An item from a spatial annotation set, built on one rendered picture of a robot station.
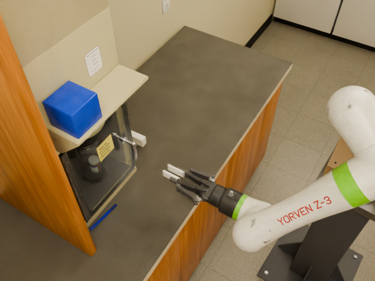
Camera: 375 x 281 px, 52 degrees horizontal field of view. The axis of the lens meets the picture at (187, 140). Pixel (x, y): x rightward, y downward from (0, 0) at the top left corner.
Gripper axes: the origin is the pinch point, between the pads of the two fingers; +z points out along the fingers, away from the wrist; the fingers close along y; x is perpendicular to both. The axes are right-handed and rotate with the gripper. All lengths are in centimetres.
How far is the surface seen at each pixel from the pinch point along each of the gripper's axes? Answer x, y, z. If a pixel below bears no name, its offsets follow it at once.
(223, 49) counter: 18, -100, 31
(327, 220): 47, -44, -56
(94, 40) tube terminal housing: -50, 4, 22
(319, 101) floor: 109, -199, -17
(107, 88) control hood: -36.5, 6.7, 18.0
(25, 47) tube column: -60, 25, 22
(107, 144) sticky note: -11.2, 8.2, 21.3
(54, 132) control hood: -35.7, 27.6, 19.4
